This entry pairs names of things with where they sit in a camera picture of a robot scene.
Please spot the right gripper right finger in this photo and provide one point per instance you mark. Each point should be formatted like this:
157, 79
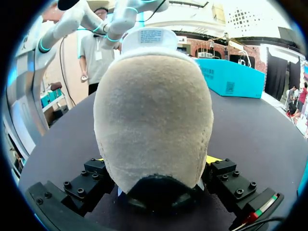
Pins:
233, 185

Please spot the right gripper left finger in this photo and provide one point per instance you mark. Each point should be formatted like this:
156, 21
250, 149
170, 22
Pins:
84, 187

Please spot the beige grey white sneaker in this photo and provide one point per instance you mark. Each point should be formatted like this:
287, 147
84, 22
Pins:
151, 115

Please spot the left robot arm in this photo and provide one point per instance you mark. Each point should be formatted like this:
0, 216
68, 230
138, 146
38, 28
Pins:
69, 21

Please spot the teal box with shoe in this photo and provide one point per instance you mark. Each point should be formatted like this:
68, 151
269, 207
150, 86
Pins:
228, 74

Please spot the person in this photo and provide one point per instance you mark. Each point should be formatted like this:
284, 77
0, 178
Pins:
291, 94
303, 96
101, 67

